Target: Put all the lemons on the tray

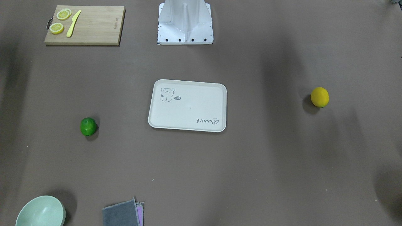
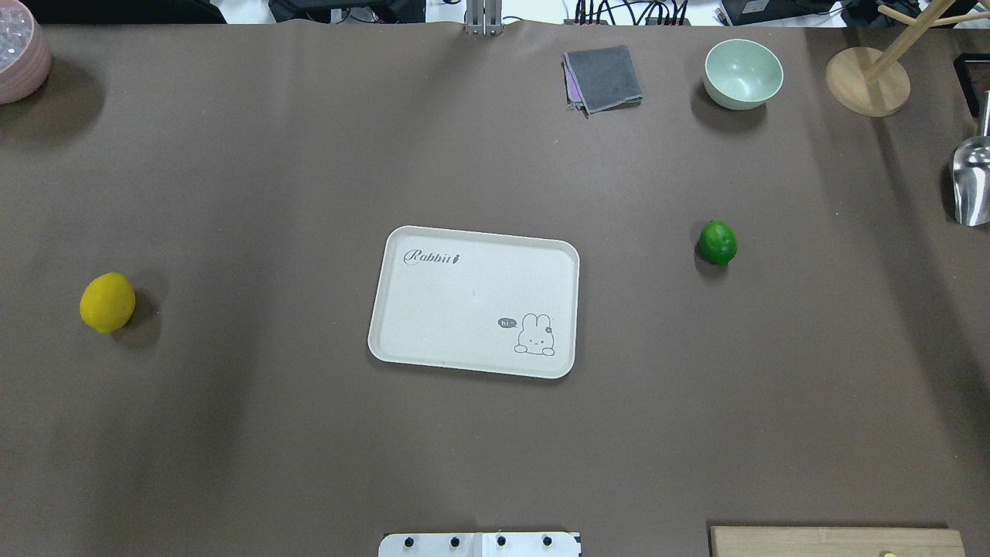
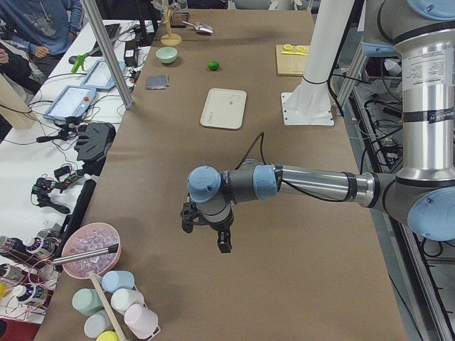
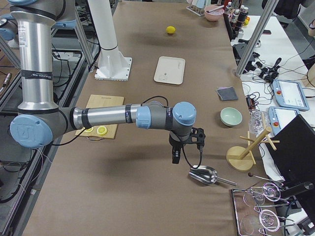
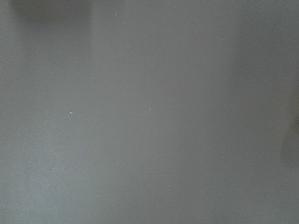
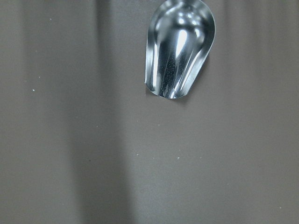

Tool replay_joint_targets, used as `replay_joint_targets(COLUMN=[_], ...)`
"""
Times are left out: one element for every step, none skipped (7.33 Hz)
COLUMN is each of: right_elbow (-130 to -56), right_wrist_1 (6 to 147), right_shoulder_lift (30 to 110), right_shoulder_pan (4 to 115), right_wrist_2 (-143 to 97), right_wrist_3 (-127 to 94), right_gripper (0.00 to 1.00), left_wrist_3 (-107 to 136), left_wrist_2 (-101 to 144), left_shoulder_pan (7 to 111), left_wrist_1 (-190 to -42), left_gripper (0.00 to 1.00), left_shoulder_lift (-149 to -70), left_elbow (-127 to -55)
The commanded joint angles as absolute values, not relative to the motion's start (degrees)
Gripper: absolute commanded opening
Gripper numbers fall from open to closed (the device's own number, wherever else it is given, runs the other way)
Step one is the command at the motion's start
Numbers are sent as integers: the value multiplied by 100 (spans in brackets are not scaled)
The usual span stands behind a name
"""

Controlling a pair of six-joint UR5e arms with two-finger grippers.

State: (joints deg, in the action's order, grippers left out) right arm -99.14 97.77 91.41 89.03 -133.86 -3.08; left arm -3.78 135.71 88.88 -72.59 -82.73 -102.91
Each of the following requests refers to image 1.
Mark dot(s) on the yellow lemon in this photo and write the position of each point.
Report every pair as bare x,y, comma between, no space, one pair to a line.
320,97

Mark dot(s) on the lemon slice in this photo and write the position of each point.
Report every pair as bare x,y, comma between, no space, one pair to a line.
64,14
56,28

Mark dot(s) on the light green bowl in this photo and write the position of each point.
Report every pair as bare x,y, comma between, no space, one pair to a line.
42,211

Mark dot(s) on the grey folded cloth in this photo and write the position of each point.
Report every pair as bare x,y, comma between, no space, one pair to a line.
121,214

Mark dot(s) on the lower lemon slice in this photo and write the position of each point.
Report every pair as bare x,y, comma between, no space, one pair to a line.
56,28

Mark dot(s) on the upper lemon slice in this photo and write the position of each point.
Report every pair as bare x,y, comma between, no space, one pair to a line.
64,14

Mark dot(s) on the wooden cutting board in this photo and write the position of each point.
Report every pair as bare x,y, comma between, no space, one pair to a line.
96,26

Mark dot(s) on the cream rabbit print tray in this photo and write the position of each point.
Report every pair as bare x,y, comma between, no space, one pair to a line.
188,105

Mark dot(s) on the purple folded cloth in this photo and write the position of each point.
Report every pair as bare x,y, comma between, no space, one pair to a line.
140,210

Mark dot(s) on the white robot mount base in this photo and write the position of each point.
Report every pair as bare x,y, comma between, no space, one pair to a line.
185,22

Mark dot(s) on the yellow plastic knife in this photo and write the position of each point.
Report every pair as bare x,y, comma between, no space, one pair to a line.
72,26

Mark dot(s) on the green lime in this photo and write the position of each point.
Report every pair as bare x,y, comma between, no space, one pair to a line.
88,126

